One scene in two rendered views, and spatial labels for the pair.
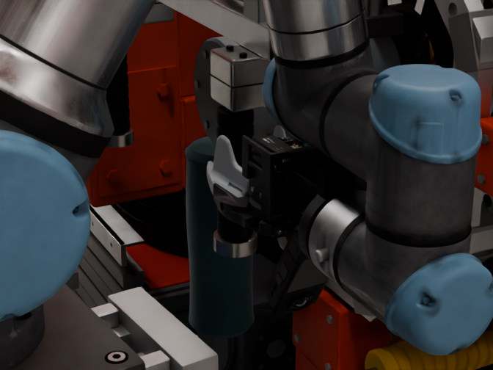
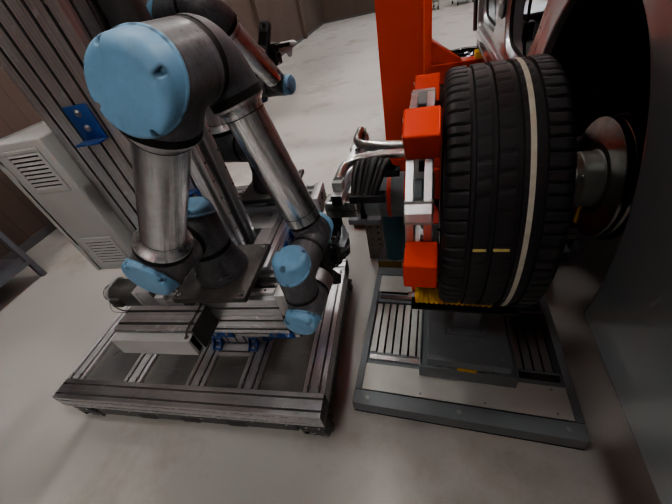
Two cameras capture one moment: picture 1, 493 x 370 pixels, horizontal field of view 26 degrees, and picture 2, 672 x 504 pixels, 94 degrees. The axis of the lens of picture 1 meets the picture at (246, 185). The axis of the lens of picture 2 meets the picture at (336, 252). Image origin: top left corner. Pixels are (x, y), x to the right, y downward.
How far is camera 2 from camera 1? 0.73 m
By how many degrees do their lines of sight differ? 45
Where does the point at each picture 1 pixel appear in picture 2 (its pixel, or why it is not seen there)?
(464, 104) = (285, 272)
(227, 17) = not seen: hidden behind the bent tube
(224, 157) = not seen: hidden behind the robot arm
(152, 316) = not seen: hidden behind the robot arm
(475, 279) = (300, 320)
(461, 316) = (299, 327)
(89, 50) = (154, 244)
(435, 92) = (277, 265)
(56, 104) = (146, 257)
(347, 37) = (297, 224)
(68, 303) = (253, 269)
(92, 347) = (241, 287)
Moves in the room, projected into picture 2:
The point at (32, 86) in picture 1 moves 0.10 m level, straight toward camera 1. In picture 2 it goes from (141, 252) to (93, 288)
